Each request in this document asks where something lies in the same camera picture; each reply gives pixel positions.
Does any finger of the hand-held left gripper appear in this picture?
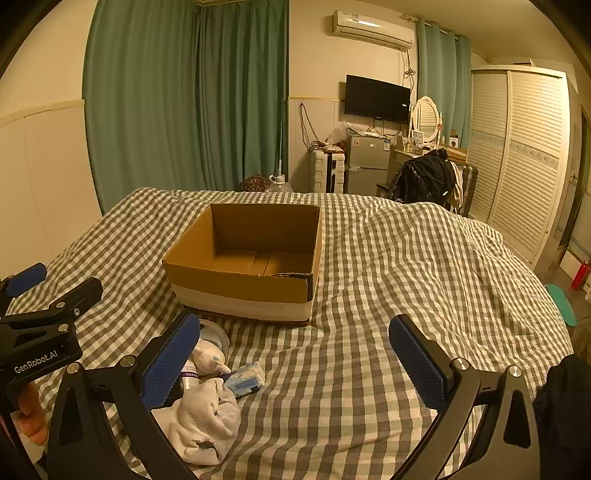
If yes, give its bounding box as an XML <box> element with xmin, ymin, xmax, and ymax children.
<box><xmin>0</xmin><ymin>262</ymin><xmax>48</xmax><ymax>319</ymax></box>
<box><xmin>0</xmin><ymin>277</ymin><xmax>103</xmax><ymax>340</ymax></box>

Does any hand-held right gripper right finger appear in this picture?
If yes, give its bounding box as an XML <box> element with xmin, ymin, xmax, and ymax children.
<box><xmin>388</xmin><ymin>314</ymin><xmax>541</xmax><ymax>480</ymax></box>

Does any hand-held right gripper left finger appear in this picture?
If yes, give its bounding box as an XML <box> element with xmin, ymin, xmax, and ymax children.
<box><xmin>46</xmin><ymin>311</ymin><xmax>201</xmax><ymax>480</ymax></box>

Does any white spray can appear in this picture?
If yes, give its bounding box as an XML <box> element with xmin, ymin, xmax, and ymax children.
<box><xmin>178</xmin><ymin>360</ymin><xmax>201</xmax><ymax>393</ymax></box>

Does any white plush toy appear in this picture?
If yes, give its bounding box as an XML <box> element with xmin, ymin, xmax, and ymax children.
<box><xmin>191</xmin><ymin>339</ymin><xmax>232</xmax><ymax>377</ymax></box>

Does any white round container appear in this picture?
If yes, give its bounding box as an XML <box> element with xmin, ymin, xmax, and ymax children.
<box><xmin>198</xmin><ymin>318</ymin><xmax>230</xmax><ymax>365</ymax></box>

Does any clear plastic bag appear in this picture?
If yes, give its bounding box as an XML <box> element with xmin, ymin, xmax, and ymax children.
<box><xmin>152</xmin><ymin>377</ymin><xmax>241</xmax><ymax>466</ymax></box>
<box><xmin>327</xmin><ymin>122</ymin><xmax>352</xmax><ymax>146</ymax></box>

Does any brown cardboard box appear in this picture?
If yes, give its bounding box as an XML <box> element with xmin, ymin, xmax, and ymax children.
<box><xmin>161</xmin><ymin>203</ymin><xmax>321</xmax><ymax>328</ymax></box>

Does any person's left hand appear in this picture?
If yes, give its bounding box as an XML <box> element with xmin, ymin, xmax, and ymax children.
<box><xmin>11</xmin><ymin>383</ymin><xmax>49</xmax><ymax>446</ymax></box>

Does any grey white checked blanket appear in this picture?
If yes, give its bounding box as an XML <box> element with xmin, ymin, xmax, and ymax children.
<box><xmin>0</xmin><ymin>187</ymin><xmax>578</xmax><ymax>480</ymax></box>

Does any dark cloth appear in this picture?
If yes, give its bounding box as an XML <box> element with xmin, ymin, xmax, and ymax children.
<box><xmin>533</xmin><ymin>353</ymin><xmax>591</xmax><ymax>480</ymax></box>

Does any teal round stool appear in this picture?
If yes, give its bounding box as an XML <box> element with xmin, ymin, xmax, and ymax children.
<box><xmin>545</xmin><ymin>284</ymin><xmax>578</xmax><ymax>328</ymax></box>

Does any red bottle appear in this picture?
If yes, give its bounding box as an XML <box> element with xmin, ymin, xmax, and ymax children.
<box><xmin>571</xmin><ymin>260</ymin><xmax>591</xmax><ymax>291</ymax></box>

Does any black bag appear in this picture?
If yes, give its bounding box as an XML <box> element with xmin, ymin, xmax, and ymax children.
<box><xmin>390</xmin><ymin>148</ymin><xmax>468</xmax><ymax>206</ymax></box>

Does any dark chair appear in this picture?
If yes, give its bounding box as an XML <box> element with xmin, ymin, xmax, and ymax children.
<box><xmin>376</xmin><ymin>161</ymin><xmax>478</xmax><ymax>217</ymax></box>

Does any brown patterned cushion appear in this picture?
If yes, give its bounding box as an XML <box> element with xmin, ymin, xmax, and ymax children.
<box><xmin>239</xmin><ymin>175</ymin><xmax>273</xmax><ymax>192</ymax></box>

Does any wide green curtain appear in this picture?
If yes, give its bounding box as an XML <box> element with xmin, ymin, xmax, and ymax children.
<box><xmin>83</xmin><ymin>0</ymin><xmax>291</xmax><ymax>215</ymax></box>

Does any clear plastic bottle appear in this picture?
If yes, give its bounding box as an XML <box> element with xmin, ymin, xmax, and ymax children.
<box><xmin>265</xmin><ymin>159</ymin><xmax>293</xmax><ymax>193</ymax></box>

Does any grey small fridge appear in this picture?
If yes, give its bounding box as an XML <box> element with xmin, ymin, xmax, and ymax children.
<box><xmin>345</xmin><ymin>134</ymin><xmax>391</xmax><ymax>195</ymax></box>

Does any white ribbed suitcase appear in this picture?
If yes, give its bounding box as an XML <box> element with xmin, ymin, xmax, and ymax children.
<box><xmin>310</xmin><ymin>148</ymin><xmax>347</xmax><ymax>193</ymax></box>

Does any white louvred wardrobe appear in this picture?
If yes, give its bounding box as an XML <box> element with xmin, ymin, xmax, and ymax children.
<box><xmin>466</xmin><ymin>65</ymin><xmax>571</xmax><ymax>273</ymax></box>

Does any white oval vanity mirror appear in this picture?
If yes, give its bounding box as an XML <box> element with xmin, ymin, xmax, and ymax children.
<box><xmin>411</xmin><ymin>96</ymin><xmax>443</xmax><ymax>144</ymax></box>

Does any narrow light green curtain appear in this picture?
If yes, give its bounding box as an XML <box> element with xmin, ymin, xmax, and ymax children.
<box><xmin>416</xmin><ymin>18</ymin><xmax>472</xmax><ymax>151</ymax></box>

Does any white air conditioner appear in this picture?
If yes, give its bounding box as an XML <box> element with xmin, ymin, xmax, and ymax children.
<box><xmin>328</xmin><ymin>10</ymin><xmax>415</xmax><ymax>51</ymax></box>

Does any wall cable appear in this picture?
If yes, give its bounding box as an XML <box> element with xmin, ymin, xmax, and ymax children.
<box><xmin>298</xmin><ymin>102</ymin><xmax>319</xmax><ymax>148</ymax></box>

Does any black wall television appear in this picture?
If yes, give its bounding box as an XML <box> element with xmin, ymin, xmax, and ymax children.
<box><xmin>345</xmin><ymin>74</ymin><xmax>411</xmax><ymax>124</ymax></box>

